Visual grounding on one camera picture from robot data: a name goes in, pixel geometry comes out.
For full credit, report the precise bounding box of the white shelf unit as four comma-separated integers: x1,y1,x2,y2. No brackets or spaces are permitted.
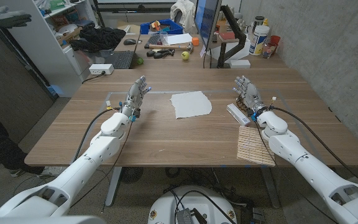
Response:
0,0,101,97

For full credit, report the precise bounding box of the red cup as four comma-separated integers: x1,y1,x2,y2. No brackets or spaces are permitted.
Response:
270,35,282,55

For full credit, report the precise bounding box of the small white box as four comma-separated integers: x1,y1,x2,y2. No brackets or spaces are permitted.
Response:
228,58,252,69

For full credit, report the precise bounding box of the black power strip cord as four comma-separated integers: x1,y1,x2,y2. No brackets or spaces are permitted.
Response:
81,71,107,84

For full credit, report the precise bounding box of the wooden handle hammer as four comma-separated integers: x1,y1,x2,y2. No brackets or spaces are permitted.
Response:
148,42,194,52

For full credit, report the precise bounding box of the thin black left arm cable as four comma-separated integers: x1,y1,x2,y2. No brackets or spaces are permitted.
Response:
70,119,135,208

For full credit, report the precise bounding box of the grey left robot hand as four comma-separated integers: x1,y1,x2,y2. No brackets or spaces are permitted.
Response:
119,75,152,119

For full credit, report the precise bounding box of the black round fan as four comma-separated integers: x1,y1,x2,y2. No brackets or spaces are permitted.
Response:
120,167,144,184

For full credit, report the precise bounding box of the black hand tool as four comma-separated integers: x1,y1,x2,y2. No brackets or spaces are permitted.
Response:
146,49,176,60

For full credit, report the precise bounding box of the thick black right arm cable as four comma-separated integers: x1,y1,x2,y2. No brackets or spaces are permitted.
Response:
269,106,358,189

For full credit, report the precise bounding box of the dark lid bottle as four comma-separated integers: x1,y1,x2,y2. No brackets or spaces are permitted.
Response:
252,16,265,32

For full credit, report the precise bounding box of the black keyboard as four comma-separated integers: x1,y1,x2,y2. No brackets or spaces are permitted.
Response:
144,33,162,49

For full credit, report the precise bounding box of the computer monitor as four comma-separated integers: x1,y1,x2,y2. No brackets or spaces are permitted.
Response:
194,0,223,52

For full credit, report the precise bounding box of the white barcode box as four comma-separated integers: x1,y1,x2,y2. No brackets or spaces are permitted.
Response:
226,103,252,127

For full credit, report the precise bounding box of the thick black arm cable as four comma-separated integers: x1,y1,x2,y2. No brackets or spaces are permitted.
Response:
71,107,122,164
269,106,358,189

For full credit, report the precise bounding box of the white paper towel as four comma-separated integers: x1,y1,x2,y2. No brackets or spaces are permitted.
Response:
170,90,213,119

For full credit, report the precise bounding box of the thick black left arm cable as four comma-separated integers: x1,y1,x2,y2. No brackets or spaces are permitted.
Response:
71,107,122,164

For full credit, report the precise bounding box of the white power strip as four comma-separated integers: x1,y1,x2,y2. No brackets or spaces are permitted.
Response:
88,63,115,76

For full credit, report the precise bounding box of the white sneaker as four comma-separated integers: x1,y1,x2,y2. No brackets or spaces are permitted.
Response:
37,166,65,180

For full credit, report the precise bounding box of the black laptop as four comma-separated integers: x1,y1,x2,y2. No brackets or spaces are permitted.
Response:
98,30,142,70

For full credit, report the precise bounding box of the cardboard box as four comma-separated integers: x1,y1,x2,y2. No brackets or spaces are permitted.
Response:
57,27,83,46

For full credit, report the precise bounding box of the person's white-backed gloved hand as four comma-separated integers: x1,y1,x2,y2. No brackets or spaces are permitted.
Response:
0,6,32,29

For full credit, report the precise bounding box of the white wipes canister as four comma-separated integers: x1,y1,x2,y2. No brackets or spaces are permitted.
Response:
249,25,270,57

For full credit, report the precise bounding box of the brown pinecone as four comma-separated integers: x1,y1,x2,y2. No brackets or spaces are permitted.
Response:
236,96,251,114

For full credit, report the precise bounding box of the blue plastic bin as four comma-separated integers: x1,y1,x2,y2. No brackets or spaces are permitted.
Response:
140,19,185,35

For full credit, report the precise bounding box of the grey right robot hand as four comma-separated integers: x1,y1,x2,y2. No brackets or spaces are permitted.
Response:
232,75,269,116

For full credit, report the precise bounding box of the white jacket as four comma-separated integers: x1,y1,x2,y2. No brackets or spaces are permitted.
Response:
170,0,197,32

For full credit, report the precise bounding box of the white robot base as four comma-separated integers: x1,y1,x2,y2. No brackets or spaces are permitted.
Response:
147,185,238,224

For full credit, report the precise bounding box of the glass jar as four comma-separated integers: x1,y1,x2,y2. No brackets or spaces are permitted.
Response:
262,37,276,59

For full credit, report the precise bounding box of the grey table leg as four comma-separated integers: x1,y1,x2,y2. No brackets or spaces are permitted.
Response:
104,167,124,208
261,167,281,209

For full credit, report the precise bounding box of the bamboo slat mat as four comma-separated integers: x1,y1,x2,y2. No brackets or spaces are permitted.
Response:
237,125,276,167

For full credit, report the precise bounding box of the white paper sheet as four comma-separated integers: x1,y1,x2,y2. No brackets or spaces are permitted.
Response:
165,33,193,45

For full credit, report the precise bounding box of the black cloth pile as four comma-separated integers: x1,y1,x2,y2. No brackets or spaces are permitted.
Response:
69,24,127,53

